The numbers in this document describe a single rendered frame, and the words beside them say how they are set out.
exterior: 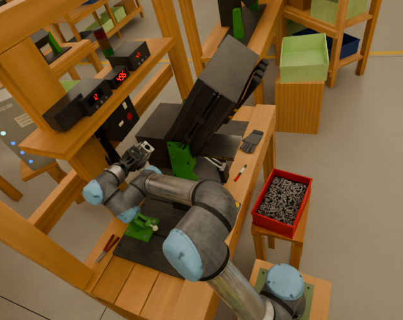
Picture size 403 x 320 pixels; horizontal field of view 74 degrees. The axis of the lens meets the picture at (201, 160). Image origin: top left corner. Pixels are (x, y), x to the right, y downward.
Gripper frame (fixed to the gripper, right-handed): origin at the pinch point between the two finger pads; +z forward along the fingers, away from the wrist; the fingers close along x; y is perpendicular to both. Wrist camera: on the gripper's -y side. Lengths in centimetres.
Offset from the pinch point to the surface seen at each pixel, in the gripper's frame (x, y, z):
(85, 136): 18.2, 1.7, -17.5
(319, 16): -24, 58, 287
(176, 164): -14.6, -6.4, 13.7
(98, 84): 30.4, 10.6, -0.7
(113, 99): 23.6, 7.6, 2.1
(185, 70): 24, -5, 89
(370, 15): -62, 91, 288
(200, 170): -29, -20, 38
